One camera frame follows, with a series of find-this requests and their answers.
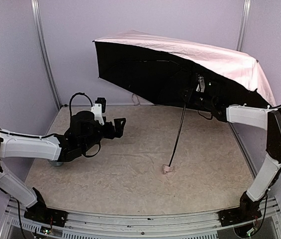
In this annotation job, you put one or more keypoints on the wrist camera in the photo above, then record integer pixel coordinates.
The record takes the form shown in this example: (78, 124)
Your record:
(200, 84)
(98, 109)

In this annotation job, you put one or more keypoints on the pink and black umbrella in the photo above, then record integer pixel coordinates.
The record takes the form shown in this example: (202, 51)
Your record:
(156, 68)

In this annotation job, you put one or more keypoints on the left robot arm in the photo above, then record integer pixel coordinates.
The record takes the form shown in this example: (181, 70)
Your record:
(86, 130)

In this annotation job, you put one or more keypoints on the left aluminium corner post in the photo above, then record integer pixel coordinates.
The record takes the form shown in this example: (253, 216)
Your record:
(44, 53)

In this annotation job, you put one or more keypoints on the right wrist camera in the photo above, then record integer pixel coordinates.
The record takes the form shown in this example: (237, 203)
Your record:
(200, 84)

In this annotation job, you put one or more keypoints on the right aluminium corner post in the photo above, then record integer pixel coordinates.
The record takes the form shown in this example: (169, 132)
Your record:
(243, 24)

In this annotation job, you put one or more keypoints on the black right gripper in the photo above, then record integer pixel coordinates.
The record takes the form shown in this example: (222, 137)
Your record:
(202, 100)

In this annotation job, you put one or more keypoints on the light blue cup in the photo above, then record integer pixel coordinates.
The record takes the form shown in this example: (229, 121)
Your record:
(55, 163)

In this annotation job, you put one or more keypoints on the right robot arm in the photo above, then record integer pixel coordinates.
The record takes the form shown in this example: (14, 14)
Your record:
(248, 109)

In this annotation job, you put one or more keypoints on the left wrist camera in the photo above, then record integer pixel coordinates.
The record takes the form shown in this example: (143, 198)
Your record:
(98, 109)

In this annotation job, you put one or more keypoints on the aluminium front rail frame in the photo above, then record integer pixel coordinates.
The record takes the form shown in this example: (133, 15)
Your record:
(83, 225)

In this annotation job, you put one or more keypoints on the aluminium corner post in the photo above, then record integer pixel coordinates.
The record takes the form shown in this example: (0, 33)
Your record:
(243, 24)
(44, 53)

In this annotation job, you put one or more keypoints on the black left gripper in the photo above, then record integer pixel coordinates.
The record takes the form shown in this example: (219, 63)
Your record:
(113, 128)

